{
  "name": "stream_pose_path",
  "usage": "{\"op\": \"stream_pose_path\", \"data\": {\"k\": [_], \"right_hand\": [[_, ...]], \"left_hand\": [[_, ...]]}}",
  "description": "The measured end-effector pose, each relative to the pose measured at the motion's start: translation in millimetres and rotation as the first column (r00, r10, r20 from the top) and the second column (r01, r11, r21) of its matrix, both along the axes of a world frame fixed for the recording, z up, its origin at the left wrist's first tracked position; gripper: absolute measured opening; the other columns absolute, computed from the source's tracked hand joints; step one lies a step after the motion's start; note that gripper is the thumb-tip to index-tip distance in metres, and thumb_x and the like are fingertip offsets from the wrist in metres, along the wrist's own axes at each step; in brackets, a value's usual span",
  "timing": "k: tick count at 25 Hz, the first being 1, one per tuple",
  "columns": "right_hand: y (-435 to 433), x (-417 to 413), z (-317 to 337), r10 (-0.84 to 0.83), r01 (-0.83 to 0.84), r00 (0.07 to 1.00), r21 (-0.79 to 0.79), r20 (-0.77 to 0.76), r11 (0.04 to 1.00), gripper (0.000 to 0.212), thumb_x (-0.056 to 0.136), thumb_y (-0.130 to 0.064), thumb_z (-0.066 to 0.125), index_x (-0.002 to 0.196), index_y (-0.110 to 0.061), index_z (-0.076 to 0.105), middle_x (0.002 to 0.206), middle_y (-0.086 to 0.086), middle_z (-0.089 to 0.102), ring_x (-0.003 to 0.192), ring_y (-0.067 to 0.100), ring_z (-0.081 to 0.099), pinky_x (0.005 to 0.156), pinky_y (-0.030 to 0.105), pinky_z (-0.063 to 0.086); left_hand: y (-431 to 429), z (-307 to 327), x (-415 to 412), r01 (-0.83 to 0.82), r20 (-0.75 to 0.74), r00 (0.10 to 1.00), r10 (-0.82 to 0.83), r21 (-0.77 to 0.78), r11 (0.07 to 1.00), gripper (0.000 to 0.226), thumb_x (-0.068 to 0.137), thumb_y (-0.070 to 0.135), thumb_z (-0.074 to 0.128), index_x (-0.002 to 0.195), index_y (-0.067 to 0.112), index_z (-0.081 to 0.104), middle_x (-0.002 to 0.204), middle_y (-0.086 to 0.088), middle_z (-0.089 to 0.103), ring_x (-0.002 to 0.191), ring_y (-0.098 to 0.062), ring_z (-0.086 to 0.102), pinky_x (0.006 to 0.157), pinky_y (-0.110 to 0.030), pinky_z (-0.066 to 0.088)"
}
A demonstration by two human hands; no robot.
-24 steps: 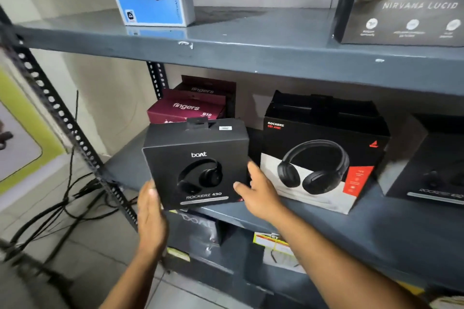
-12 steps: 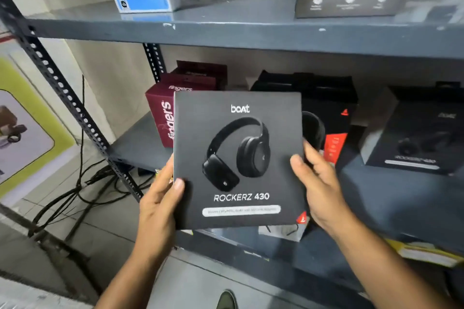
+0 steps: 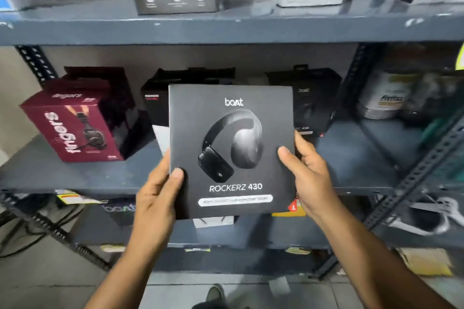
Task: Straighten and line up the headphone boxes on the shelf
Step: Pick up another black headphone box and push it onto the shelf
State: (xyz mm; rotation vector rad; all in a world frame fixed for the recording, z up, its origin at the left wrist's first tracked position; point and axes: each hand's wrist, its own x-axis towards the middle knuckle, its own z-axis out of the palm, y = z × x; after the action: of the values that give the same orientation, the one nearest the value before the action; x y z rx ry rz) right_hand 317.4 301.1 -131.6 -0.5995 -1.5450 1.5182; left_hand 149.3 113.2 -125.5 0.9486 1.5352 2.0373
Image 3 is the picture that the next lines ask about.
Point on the black box with teal print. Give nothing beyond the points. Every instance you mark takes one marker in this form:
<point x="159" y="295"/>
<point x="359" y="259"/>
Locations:
<point x="119" y="211"/>

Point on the black headphone box with hanger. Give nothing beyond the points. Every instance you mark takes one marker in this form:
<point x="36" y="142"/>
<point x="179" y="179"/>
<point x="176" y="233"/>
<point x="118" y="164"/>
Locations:
<point x="311" y="102"/>

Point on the green plastic item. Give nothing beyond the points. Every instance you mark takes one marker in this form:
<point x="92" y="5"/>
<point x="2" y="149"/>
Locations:
<point x="433" y="131"/>

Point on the maroon headset box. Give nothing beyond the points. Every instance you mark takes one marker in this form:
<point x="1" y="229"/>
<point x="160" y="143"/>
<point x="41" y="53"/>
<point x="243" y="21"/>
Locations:
<point x="79" y="127"/>

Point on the person's right forearm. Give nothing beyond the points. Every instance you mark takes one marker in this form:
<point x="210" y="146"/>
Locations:
<point x="373" y="265"/>

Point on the white tin can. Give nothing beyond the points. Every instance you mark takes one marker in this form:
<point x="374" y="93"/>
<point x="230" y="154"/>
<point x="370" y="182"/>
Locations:
<point x="382" y="97"/>

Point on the black box with red print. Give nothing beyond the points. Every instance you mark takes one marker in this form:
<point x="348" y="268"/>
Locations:
<point x="156" y="102"/>

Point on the person's left thumb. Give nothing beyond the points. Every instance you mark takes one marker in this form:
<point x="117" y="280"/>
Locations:
<point x="174" y="189"/>

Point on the white flat box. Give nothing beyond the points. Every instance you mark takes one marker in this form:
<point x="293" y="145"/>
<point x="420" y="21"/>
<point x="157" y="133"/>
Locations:
<point x="161" y="138"/>

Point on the person's right thumb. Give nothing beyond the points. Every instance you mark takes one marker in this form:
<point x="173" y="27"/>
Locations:
<point x="292" y="164"/>

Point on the person's left hand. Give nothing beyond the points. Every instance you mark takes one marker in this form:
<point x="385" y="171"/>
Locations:
<point x="154" y="207"/>

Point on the grey metal shelving rack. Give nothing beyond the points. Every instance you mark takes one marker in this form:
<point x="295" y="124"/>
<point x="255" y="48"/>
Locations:
<point x="217" y="30"/>

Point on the person's left forearm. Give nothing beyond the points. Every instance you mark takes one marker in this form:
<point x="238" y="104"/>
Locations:
<point x="123" y="276"/>

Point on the yellow paper sheet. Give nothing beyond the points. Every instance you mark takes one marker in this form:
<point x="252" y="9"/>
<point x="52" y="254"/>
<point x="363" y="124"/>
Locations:
<point x="427" y="261"/>

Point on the yellow label card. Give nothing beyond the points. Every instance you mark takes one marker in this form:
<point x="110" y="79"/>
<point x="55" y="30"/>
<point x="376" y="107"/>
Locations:
<point x="70" y="198"/>

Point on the person's right hand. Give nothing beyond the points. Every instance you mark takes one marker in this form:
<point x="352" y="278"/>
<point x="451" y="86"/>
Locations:
<point x="313" y="182"/>

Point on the person's dark shoe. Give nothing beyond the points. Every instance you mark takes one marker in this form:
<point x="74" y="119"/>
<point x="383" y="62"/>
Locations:
<point x="216" y="296"/>

